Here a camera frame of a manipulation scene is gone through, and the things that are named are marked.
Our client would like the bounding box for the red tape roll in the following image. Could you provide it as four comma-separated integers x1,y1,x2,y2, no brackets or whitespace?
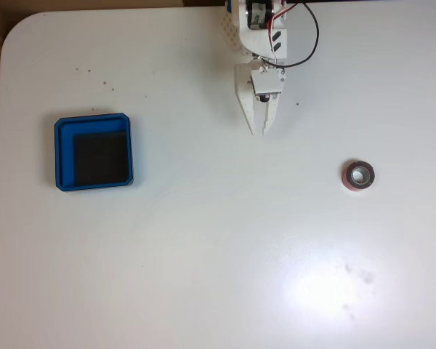
340,159,377,192

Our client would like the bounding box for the blue square box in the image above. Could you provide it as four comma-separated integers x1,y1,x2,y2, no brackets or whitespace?
53,112,135,192

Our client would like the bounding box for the white camera box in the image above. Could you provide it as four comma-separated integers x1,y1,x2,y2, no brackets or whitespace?
250,68,286,105

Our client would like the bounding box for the red cable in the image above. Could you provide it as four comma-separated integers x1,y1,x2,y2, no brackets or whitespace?
265,0,291,38

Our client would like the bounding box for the black cable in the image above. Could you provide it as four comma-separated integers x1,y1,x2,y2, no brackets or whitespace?
265,0,320,69

